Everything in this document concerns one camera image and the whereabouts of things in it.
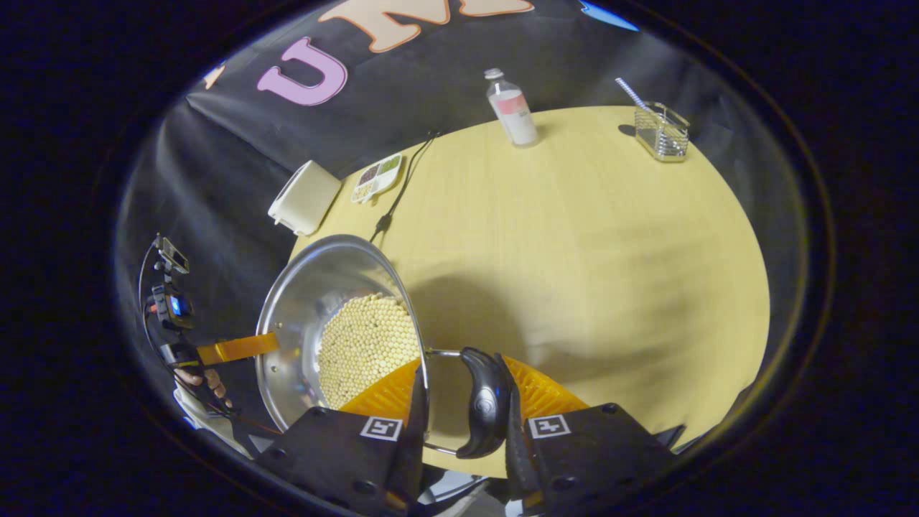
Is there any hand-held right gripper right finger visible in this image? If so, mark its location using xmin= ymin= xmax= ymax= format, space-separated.
xmin=502 ymin=355 xmax=684 ymax=515

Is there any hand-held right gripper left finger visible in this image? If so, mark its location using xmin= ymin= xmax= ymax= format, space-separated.
xmin=254 ymin=358 xmax=430 ymax=517

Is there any clear ribbed holder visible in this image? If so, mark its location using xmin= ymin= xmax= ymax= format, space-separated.
xmin=634 ymin=101 xmax=691 ymax=164

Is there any black power cable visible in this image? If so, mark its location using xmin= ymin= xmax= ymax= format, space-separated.
xmin=368 ymin=131 xmax=441 ymax=244

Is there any cream white toaster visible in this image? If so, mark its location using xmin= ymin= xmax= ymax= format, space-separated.
xmin=268 ymin=160 xmax=343 ymax=237

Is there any steel pot with black handles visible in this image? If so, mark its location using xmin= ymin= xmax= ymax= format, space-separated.
xmin=255 ymin=234 xmax=515 ymax=461

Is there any clear bottle with pink label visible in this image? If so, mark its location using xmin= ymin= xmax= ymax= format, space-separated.
xmin=482 ymin=67 xmax=540 ymax=149

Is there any striped drinking straw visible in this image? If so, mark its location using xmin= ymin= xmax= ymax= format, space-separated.
xmin=615 ymin=77 xmax=648 ymax=111

